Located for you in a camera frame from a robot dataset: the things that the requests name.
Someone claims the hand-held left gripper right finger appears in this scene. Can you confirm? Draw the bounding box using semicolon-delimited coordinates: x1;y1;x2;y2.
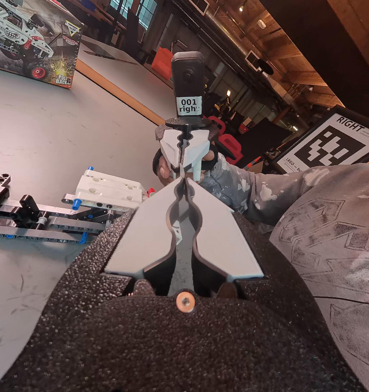
186;178;265;296

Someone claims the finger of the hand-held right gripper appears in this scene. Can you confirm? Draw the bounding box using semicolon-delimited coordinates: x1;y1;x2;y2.
160;129;185;181
182;129;210;182

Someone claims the window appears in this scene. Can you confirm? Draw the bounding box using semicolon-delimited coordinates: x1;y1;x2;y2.
109;0;157;23

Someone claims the framed marker tag sign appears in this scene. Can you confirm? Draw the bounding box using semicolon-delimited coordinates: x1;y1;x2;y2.
269;106;369;175

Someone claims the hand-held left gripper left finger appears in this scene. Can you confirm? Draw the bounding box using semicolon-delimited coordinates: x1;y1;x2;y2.
104;177;185;296

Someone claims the wood-edged grey table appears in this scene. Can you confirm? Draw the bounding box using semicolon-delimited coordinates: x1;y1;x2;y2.
76;35;179;126

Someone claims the person's right forearm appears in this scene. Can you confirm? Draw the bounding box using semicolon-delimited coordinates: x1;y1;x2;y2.
200;153;283;224

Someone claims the thin black cable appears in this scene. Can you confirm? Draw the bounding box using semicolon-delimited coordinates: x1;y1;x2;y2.
313;295;369;305

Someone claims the orange crate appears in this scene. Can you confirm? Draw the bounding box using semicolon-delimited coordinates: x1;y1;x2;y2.
152;47;174;81

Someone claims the printed toy truck box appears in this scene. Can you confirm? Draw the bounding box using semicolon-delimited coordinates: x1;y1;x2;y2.
0;0;84;89

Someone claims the grey desk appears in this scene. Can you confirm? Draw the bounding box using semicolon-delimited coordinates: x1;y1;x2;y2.
0;66;234;392

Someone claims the person's right hand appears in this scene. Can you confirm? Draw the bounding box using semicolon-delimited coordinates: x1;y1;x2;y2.
157;155;176;187

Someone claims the white black toy truck chassis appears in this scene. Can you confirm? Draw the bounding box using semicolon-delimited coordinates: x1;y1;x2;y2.
0;167;185;246

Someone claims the red chair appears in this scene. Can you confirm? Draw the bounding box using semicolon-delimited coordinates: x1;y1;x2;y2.
207;116;243;166

